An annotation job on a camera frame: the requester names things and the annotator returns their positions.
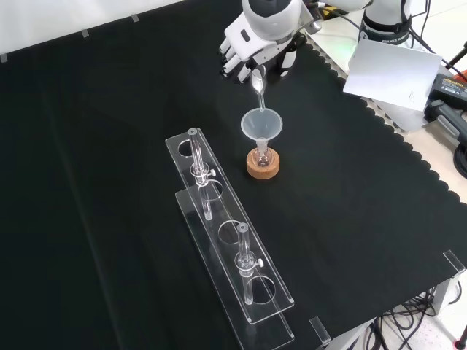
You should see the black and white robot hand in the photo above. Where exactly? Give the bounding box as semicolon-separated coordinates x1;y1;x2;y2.
218;0;314;85

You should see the clear glass weighing funnel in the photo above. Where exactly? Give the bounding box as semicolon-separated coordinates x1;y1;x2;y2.
250;65;269;112

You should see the clear plastic funnel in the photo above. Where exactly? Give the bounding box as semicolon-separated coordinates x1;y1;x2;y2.
239;107;282;147

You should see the small glass round-bottom flask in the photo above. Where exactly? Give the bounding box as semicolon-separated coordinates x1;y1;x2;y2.
254;141;273;169

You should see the clear acrylic funnel stand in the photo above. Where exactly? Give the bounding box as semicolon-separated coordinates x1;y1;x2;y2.
165;127;296;350

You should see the pale board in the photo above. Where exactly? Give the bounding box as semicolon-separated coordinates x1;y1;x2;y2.
342;39;443;110

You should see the black tripod leg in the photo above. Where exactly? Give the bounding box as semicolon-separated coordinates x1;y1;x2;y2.
442;39;467;78

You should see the black power unit yellow label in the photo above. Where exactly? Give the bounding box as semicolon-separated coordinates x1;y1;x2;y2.
425;72;467;110

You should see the black bench cloth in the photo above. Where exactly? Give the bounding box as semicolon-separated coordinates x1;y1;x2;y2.
0;0;467;350

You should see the clear plastic cloth clip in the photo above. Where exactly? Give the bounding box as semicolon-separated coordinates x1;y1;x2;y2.
442;250;466;274
309;316;331;346

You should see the cork ring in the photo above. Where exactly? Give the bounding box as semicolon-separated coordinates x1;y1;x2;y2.
246;147;282;180

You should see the black floor cable bundle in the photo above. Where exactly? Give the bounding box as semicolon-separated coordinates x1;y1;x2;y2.
364;284;467;350

